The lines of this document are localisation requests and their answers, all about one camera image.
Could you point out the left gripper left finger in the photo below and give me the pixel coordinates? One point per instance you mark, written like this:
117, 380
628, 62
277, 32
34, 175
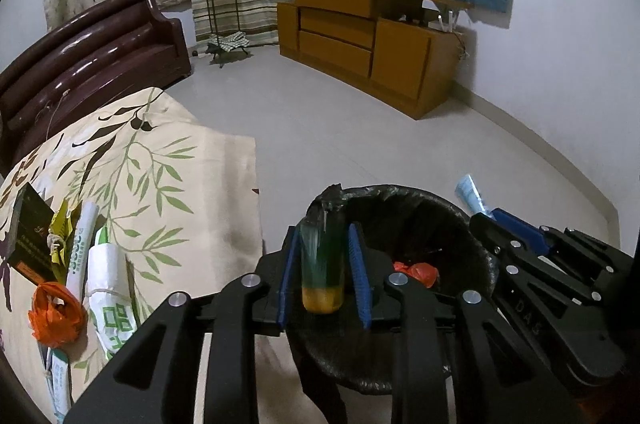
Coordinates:
193, 359

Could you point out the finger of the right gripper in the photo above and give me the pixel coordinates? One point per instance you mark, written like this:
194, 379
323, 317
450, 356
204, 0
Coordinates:
578, 254
565, 322

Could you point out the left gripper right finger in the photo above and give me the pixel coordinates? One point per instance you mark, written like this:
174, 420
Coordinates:
456, 360

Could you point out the white green plastic bag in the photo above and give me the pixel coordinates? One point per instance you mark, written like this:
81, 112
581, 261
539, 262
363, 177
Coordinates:
111, 308

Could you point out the teal toothpaste tube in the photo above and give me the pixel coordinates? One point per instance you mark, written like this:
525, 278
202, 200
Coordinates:
61, 382

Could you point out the white wrapper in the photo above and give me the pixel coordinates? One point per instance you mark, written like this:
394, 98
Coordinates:
45, 354

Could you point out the orange plastic bag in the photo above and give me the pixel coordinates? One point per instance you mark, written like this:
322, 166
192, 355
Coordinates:
56, 316

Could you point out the red plastic bag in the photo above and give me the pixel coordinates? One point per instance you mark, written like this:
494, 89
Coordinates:
423, 272

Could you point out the white green tube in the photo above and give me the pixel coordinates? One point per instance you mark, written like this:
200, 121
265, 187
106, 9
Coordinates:
82, 241

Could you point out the yellow snack wrapper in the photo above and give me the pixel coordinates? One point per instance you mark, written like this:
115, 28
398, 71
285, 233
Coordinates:
60, 239

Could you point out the black cigarette box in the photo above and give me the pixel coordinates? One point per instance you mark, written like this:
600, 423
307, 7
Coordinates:
28, 251

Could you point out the green yellow bottle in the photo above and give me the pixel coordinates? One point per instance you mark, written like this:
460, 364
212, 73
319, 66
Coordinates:
322, 233

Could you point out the blue toothpaste tube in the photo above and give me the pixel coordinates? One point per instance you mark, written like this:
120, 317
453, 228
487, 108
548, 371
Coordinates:
466, 190

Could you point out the black lined trash bin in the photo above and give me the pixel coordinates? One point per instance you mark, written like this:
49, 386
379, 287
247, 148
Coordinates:
407, 225

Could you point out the floral beige tablecloth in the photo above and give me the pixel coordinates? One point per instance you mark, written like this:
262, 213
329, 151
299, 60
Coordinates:
180, 200

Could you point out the white router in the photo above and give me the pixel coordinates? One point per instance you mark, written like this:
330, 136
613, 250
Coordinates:
447, 21

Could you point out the wooden TV cabinet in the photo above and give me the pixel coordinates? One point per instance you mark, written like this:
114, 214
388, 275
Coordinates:
392, 50

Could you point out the dark brown leather sofa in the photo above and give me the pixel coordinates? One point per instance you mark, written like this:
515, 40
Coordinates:
109, 51

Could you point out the black metal plant stand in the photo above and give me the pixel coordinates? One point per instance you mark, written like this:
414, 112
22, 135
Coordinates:
223, 42

